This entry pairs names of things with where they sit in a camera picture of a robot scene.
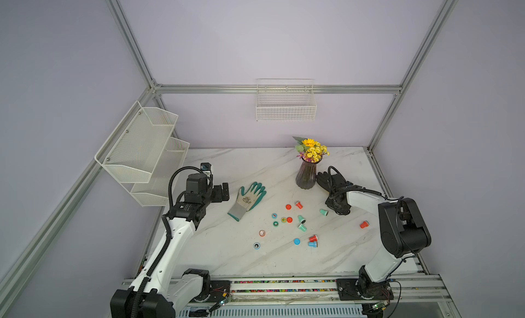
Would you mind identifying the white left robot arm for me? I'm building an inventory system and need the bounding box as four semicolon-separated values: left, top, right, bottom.
110;162;229;317

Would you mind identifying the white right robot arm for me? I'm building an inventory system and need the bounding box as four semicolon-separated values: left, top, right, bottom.
316;166;431;300

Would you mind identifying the black yellow work glove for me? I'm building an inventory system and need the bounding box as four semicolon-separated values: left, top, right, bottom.
316;172;347;193

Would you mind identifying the green grey work glove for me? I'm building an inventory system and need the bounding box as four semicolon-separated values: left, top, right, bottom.
228;181;266;222

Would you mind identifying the dark glass flower vase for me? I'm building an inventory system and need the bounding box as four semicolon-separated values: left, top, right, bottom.
295;159;317;190

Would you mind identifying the yellow artificial flower bouquet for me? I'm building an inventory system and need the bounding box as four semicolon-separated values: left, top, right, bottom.
293;136;329;164

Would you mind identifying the white two-tier mesh shelf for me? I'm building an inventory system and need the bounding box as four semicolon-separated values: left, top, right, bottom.
94;102;189;207

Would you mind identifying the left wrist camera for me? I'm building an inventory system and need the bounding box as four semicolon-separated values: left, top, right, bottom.
200;162;213;177

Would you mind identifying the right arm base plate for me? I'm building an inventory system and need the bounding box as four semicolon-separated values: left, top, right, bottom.
336;278;394;301

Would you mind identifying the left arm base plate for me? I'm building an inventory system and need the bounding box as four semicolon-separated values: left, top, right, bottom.
191;280;231;303

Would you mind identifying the white wire wall basket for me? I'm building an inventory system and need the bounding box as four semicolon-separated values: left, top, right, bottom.
256;78;317;122

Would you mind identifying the aluminium front rail frame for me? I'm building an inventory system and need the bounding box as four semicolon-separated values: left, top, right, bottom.
107;273;462;318

